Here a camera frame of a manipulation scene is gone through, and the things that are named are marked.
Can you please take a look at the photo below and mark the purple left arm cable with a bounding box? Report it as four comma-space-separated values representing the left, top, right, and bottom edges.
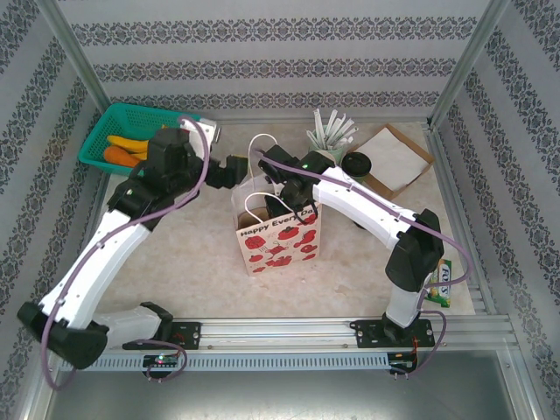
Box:
41, 114, 211, 391

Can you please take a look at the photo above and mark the grey slotted cable duct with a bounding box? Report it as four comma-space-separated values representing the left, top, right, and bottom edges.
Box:
59, 352, 390, 373

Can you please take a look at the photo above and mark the aluminium side rail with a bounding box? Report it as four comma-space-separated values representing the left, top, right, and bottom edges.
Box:
59, 174, 110, 319
422, 120, 498, 316

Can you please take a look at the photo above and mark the brown cardboard napkin box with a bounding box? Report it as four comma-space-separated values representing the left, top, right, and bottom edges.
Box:
358, 123, 437, 201

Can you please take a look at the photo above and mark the yellow toy banana bunch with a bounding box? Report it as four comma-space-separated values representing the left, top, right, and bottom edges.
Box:
107, 133, 152, 161

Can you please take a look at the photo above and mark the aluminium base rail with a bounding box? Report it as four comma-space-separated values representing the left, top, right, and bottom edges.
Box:
41, 317, 513, 351

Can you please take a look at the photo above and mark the teal plastic basket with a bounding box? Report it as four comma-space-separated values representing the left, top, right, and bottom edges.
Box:
77, 102, 215, 176

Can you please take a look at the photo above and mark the green and yellow candy packet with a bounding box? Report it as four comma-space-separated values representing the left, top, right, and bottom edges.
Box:
425, 257, 455, 310

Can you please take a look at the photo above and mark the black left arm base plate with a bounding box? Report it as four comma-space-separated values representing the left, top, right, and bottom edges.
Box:
122, 321, 202, 351

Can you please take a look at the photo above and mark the right small circuit board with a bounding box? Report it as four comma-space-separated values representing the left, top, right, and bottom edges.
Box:
388, 352, 419, 373

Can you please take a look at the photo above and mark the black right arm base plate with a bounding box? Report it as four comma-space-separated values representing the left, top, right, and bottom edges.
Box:
353, 318, 437, 349

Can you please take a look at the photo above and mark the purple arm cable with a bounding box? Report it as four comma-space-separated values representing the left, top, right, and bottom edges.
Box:
255, 146, 473, 378
41, 114, 211, 391

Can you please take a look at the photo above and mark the red and white paper bag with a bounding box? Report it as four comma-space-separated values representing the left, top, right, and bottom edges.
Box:
230, 133, 323, 277

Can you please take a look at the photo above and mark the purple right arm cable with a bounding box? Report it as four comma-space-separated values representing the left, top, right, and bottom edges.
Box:
255, 146, 473, 378

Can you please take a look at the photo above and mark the mint green straw holder cup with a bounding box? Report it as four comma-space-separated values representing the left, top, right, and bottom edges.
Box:
307, 129, 347, 154

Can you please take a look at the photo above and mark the aluminium frame post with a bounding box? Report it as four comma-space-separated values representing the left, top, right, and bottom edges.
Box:
424, 0, 512, 129
34, 0, 114, 119

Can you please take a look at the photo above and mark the left small circuit board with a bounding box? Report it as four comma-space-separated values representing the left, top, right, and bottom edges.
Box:
143, 353, 180, 368

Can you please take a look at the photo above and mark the small circuit board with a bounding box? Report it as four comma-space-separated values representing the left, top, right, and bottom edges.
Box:
388, 352, 419, 373
143, 353, 180, 368

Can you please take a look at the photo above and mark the black plastic cup lid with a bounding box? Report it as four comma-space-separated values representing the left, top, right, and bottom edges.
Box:
340, 150, 373, 179

